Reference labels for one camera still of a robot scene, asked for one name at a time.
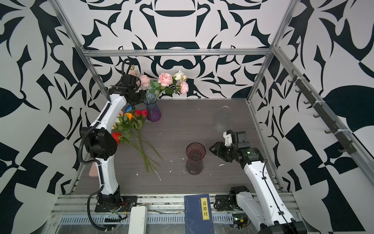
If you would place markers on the white rose stem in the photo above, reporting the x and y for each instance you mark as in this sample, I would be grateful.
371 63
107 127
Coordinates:
178 75

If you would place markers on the clear glass vase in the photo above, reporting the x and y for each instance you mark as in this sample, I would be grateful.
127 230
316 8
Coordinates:
222 121

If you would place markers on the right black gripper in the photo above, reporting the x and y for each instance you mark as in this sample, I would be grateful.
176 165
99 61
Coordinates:
218 150

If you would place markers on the purple blue glass vase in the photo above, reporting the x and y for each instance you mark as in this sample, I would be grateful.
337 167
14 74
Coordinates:
153 111

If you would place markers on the mixed colour rose bunch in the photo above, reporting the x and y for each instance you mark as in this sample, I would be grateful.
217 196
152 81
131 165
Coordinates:
129 123

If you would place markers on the blue book yellow label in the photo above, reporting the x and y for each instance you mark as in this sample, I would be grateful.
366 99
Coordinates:
198 215

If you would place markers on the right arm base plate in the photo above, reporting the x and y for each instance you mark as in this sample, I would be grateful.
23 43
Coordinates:
225 203

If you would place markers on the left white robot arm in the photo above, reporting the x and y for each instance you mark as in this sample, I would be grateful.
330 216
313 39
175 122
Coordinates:
98 146

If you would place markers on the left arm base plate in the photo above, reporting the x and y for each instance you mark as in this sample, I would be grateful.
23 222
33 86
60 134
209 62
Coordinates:
121 204

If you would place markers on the dark maroon glass vase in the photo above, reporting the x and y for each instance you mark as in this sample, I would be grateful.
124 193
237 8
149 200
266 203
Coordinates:
195 153

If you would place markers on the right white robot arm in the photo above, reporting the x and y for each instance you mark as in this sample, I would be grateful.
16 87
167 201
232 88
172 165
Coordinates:
269 214

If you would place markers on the white power adapter box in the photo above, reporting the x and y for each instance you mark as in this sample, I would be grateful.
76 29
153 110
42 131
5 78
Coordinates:
138 220

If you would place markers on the pink object at table edge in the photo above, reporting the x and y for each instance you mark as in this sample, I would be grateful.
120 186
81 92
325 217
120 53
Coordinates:
93 172

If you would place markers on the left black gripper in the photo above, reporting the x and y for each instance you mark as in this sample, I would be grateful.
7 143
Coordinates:
142 98

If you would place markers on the twin pink peony stem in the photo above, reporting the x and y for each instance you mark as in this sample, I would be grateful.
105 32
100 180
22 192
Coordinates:
143 81

